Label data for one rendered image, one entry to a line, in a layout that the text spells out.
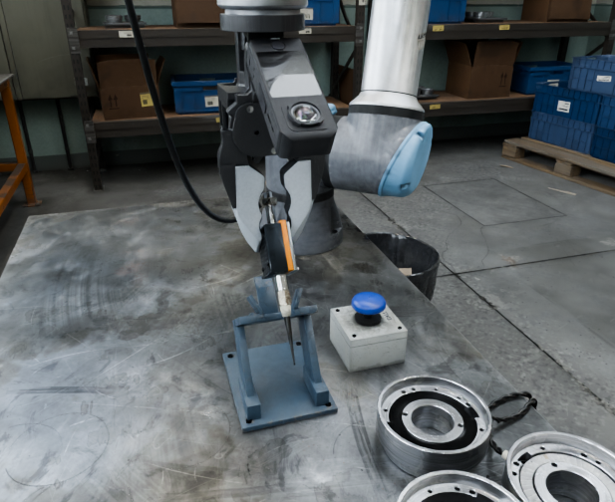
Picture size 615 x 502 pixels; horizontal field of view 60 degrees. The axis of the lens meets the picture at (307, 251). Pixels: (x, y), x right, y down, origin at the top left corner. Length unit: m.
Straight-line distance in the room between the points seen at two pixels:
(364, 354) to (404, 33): 0.46
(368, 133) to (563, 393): 1.40
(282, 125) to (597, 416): 1.70
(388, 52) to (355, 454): 0.55
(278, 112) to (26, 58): 3.76
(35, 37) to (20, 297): 3.32
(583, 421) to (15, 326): 1.62
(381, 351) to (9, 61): 3.74
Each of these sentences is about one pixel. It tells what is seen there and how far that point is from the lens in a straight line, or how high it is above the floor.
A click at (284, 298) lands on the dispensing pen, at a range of 0.51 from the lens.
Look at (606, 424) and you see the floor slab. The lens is 1.96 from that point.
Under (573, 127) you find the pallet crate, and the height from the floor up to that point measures 0.31.
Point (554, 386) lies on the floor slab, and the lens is 2.04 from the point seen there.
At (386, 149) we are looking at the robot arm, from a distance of 0.80.
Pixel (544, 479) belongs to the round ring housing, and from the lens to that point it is 0.52.
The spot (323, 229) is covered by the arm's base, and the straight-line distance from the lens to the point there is 0.89.
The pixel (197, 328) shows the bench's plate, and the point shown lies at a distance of 0.72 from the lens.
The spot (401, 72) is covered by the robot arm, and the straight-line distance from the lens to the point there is 0.83.
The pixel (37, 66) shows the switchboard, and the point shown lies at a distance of 4.12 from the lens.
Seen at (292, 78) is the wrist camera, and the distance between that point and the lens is 0.44.
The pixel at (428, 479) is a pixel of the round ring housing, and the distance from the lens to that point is 0.48.
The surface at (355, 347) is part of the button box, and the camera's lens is 0.61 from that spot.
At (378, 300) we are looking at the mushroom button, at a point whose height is 0.87.
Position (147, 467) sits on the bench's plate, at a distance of 0.55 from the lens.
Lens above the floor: 1.19
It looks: 26 degrees down
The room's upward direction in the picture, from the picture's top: straight up
